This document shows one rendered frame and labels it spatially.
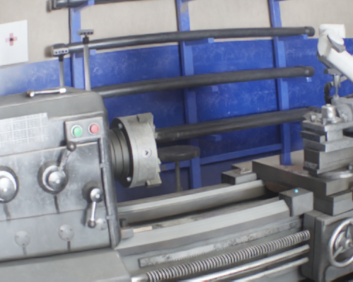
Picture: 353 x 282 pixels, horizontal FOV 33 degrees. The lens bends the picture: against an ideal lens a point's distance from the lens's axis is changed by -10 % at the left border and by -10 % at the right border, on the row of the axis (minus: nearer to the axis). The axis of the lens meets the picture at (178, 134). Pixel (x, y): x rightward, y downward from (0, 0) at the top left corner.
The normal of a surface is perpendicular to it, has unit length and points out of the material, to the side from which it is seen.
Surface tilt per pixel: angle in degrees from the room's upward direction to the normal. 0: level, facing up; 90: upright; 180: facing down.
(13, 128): 90
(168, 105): 90
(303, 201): 90
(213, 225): 36
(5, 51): 90
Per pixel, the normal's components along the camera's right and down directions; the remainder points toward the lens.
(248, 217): 0.19, -0.72
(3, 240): 0.43, 0.12
